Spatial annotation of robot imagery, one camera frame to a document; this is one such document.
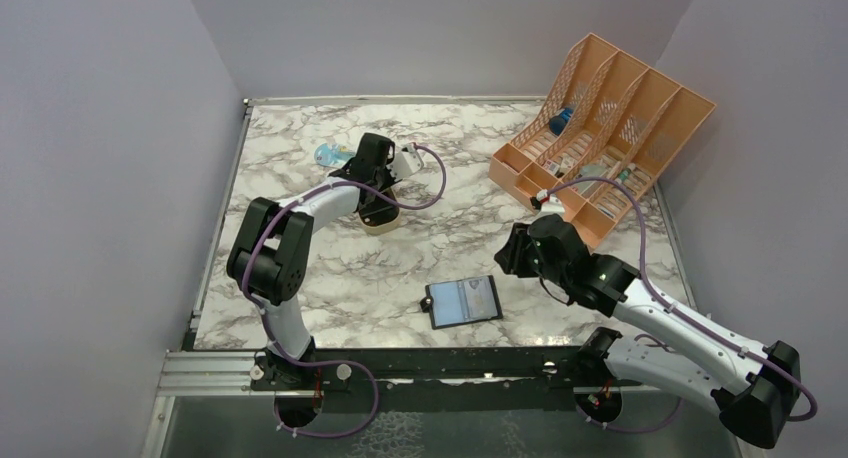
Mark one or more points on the blue blister pack item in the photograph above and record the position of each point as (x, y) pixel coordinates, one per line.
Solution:
(333, 155)

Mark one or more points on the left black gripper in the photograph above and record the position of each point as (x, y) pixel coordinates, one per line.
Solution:
(388, 180)

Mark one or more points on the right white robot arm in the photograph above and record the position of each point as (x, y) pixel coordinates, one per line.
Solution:
(751, 387)

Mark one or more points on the small box in rack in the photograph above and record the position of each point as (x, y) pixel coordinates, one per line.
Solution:
(559, 167)

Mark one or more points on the gold oval tray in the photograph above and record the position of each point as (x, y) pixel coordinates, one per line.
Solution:
(379, 218)

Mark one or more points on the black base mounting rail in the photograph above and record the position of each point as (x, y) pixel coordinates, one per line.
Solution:
(355, 380)

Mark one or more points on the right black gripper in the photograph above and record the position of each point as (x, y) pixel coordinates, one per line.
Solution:
(511, 256)

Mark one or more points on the grey pouch in rack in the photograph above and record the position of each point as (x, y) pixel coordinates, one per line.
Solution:
(590, 170)

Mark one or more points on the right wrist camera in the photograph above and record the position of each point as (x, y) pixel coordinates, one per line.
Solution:
(546, 204)

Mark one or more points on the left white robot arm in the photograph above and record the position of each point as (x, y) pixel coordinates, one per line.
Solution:
(269, 257)

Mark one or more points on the black card holder wallet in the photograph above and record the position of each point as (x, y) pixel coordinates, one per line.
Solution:
(445, 304)

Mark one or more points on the orange file organizer rack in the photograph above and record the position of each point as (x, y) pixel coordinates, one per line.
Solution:
(625, 111)

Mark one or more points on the blue round object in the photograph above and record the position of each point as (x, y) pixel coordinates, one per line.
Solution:
(560, 120)

